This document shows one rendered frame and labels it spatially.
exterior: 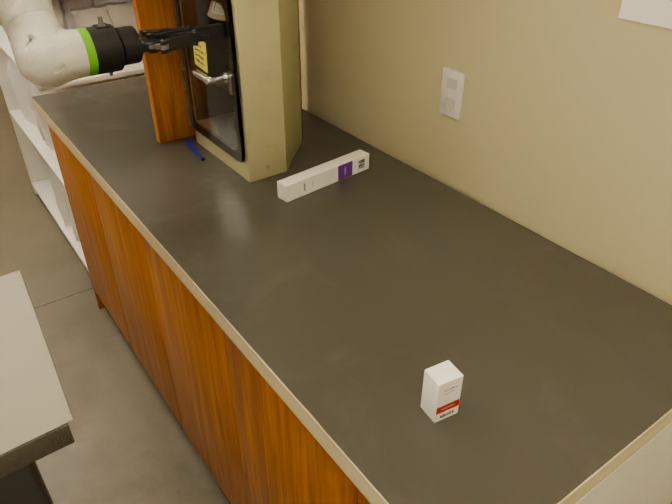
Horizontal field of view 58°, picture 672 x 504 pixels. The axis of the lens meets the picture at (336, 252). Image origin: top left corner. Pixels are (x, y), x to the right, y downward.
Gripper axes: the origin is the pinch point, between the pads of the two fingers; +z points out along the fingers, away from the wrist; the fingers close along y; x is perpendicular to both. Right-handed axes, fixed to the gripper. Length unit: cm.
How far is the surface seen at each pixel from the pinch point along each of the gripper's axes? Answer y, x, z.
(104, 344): 71, 131, -28
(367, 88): 2, 23, 48
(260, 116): -4.7, 20.2, 9.1
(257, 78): -4.7, 10.8, 9.1
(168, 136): 32.4, 35.5, -1.5
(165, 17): 32.4, 3.1, 2.9
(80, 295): 109, 131, -26
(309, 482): -72, 62, -22
